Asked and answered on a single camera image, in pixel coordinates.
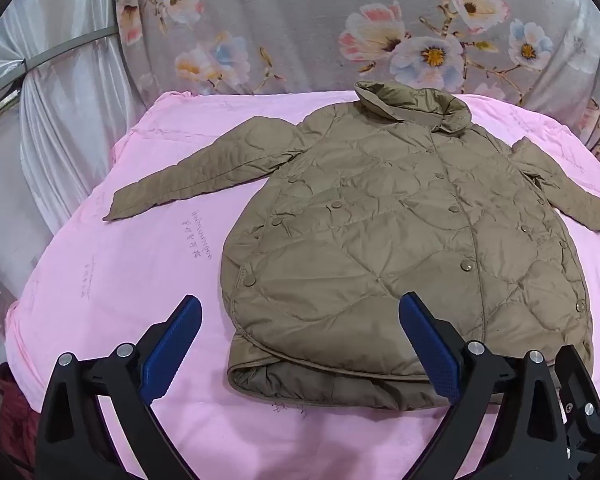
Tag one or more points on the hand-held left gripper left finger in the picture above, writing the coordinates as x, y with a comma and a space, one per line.
172, 347

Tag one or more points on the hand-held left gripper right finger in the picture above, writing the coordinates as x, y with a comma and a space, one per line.
430, 345

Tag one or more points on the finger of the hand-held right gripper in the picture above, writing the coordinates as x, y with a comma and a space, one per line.
577, 375

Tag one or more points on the olive quilted jacket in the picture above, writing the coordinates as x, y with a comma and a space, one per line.
380, 220

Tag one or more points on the pink bed sheet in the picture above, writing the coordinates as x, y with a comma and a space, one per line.
155, 260

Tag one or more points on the dark red cloth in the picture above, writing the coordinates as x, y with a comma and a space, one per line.
15, 410

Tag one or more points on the white satin curtain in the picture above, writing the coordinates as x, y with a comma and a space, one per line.
65, 135

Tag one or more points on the grey curved rod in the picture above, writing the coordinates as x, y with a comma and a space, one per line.
55, 52

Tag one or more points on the grey floral cloth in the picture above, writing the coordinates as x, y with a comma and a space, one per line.
290, 25

